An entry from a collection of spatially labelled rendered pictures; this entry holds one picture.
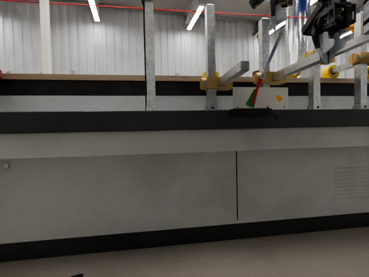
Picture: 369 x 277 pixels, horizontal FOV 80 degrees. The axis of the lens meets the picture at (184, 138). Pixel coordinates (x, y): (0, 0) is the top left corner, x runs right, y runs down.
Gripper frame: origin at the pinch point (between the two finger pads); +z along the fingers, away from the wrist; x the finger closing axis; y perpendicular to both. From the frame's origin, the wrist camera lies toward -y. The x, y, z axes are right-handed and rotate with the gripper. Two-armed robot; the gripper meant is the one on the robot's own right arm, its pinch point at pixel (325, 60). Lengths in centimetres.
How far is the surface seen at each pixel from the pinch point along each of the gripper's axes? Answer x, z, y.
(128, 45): -130, -285, -731
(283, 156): 18, 37, -51
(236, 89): -18.1, 3.6, -28.7
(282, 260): 4, 83, -31
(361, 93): 44, 5, -29
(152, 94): -54, 6, -29
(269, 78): -3.0, -1.1, -28.6
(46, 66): -136, -32, -126
